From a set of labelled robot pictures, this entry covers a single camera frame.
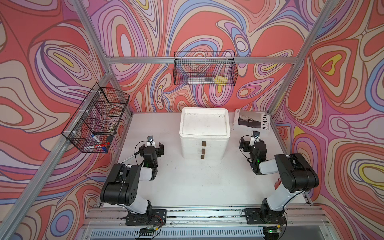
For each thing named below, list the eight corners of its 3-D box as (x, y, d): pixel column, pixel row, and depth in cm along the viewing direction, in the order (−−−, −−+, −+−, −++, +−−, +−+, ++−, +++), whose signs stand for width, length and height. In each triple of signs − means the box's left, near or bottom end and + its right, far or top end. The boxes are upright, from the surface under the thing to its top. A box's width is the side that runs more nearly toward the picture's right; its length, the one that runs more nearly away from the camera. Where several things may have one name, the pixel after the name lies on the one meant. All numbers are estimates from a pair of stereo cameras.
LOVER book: (233, 131, 110) (234, 127, 107) (231, 112, 123) (232, 108, 120) (271, 134, 108) (274, 131, 105) (266, 115, 121) (268, 111, 118)
